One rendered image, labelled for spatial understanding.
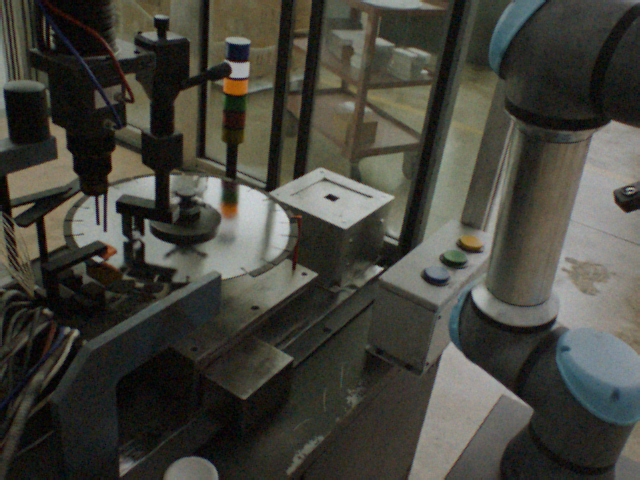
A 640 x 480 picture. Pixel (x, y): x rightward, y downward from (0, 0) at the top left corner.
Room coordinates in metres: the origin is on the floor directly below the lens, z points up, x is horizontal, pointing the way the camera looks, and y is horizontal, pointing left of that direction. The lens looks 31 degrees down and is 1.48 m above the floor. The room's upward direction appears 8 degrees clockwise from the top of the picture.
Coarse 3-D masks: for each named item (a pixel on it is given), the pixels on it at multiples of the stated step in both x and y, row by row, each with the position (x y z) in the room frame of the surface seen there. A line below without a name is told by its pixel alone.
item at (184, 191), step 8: (176, 192) 0.89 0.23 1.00; (184, 192) 0.89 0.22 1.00; (192, 192) 0.89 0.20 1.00; (200, 192) 0.92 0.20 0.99; (176, 200) 0.87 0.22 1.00; (184, 200) 0.88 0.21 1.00; (192, 200) 0.88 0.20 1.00; (200, 200) 0.88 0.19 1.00; (184, 208) 0.88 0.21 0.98; (192, 208) 0.89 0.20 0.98; (208, 208) 0.87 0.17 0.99
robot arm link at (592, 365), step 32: (544, 352) 0.69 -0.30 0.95; (576, 352) 0.66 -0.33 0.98; (608, 352) 0.68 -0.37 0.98; (544, 384) 0.66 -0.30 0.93; (576, 384) 0.63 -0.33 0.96; (608, 384) 0.62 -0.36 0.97; (544, 416) 0.65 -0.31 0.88; (576, 416) 0.62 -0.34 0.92; (608, 416) 0.61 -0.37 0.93; (576, 448) 0.61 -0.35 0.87; (608, 448) 0.61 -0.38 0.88
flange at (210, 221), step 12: (180, 216) 0.87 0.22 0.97; (192, 216) 0.88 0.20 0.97; (204, 216) 0.90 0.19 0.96; (216, 216) 0.91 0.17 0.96; (156, 228) 0.85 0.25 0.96; (168, 228) 0.85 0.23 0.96; (180, 228) 0.86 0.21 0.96; (192, 228) 0.86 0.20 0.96; (204, 228) 0.87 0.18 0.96; (216, 228) 0.88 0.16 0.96
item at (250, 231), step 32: (128, 192) 0.96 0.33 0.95; (224, 192) 1.01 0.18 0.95; (256, 192) 1.03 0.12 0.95; (224, 224) 0.90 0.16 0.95; (256, 224) 0.92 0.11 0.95; (288, 224) 0.93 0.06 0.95; (96, 256) 0.77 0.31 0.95; (128, 256) 0.78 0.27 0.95; (160, 256) 0.79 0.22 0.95; (192, 256) 0.80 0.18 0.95; (224, 256) 0.81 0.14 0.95; (256, 256) 0.82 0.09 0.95
